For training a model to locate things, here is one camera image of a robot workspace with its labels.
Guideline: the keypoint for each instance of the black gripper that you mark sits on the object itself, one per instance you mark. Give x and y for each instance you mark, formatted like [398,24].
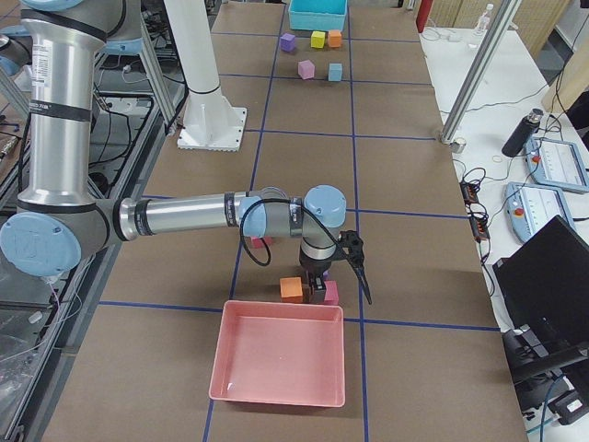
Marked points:
[314,268]

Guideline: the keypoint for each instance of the light blue foam block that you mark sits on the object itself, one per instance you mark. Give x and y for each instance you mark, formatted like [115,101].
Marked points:
[335,72]

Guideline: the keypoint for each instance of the magenta foam block under arm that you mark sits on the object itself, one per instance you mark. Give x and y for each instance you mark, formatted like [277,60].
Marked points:
[260,243]

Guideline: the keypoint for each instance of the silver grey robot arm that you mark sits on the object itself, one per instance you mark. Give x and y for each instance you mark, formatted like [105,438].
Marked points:
[58,223]

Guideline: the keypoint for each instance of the orange foam block near tray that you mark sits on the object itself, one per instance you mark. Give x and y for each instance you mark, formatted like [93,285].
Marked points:
[291,290]

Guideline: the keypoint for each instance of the magenta foam block near gripper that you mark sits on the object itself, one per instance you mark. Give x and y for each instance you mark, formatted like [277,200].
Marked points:
[331,297]

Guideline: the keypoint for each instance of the pink plastic tray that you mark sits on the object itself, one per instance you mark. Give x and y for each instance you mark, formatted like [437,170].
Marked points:
[287,354]

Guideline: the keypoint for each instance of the black orange usb hub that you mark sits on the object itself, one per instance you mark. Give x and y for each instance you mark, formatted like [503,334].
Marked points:
[478,216]

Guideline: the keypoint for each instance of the light purple foam block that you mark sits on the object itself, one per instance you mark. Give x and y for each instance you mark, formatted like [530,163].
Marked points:
[306,69]

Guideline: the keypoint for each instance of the lower teach pendant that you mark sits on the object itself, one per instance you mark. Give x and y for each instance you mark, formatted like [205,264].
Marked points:
[530,207]

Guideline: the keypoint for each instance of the teach pendant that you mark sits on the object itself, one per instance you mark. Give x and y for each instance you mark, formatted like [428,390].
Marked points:
[556,163]
[530,207]

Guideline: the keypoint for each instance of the black laptop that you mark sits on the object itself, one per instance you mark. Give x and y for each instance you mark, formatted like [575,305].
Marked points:
[544,284]

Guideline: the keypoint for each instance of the dark purple foam block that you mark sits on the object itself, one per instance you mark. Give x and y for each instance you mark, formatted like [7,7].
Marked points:
[287,42]

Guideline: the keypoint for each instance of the yellow foam block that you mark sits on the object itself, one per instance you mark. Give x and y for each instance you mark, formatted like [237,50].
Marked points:
[317,39]

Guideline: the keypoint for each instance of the orange foam block far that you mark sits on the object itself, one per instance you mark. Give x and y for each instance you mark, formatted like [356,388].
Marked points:
[334,38]

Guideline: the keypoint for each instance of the black water bottle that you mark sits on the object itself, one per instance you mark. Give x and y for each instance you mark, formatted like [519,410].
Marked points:
[522,133]

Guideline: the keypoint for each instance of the blue plastic bin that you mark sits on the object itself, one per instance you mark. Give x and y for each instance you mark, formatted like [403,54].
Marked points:
[322,15]

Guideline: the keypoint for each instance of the upper teach pendant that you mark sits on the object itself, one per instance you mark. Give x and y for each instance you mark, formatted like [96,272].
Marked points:
[556,163]

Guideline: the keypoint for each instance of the clear plastic bottle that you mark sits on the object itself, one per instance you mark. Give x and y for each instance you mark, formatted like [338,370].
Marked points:
[483,20]

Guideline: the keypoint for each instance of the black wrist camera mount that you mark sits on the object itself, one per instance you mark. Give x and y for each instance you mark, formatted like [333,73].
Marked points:
[353,247]

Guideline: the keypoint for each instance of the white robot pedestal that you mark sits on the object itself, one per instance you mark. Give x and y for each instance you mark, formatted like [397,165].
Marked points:
[210,122]

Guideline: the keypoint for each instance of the aluminium frame post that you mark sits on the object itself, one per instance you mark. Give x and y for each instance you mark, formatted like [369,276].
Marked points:
[487,45]

